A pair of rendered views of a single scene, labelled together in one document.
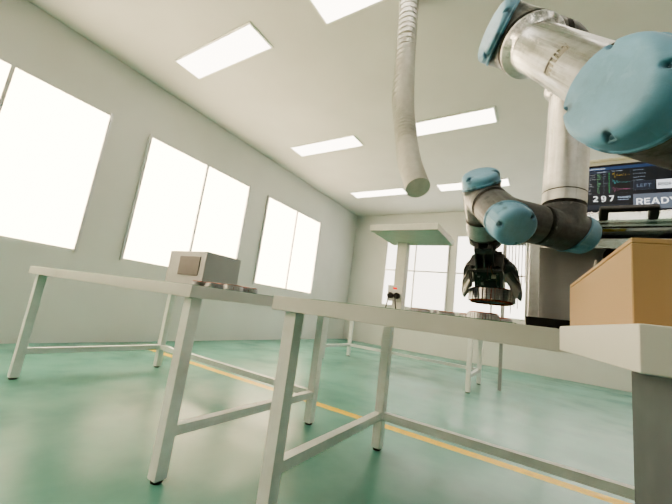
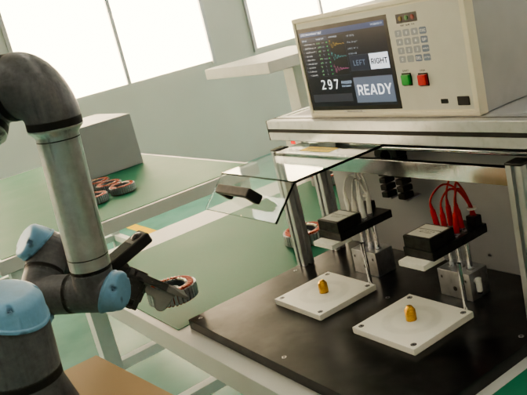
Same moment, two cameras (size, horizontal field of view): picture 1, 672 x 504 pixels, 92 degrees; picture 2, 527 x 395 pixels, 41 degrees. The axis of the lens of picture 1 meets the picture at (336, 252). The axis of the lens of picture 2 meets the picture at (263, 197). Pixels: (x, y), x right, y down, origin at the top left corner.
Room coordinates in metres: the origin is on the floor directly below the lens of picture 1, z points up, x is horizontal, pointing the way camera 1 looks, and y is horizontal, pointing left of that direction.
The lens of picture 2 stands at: (-0.36, -1.26, 1.36)
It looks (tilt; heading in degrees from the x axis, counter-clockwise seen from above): 15 degrees down; 25
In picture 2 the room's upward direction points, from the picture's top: 14 degrees counter-clockwise
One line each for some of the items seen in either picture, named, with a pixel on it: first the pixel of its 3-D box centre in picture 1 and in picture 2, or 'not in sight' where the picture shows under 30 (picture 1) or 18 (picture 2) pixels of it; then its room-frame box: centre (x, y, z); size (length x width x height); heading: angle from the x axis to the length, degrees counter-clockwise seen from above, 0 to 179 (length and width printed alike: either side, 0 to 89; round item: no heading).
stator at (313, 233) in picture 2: (482, 317); (304, 234); (1.25, -0.59, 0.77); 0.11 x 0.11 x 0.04
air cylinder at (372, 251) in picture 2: not in sight; (372, 258); (0.99, -0.84, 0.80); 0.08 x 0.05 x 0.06; 57
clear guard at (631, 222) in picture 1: (616, 233); (302, 173); (0.87, -0.77, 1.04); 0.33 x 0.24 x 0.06; 147
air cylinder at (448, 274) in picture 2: not in sight; (463, 279); (0.86, -1.04, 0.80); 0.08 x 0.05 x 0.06; 57
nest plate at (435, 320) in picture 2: not in sight; (412, 322); (0.74, -0.97, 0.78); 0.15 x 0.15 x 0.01; 57
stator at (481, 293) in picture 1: (491, 296); (172, 291); (0.85, -0.42, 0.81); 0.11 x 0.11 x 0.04
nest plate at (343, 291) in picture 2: not in sight; (325, 294); (0.87, -0.76, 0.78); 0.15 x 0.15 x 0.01; 57
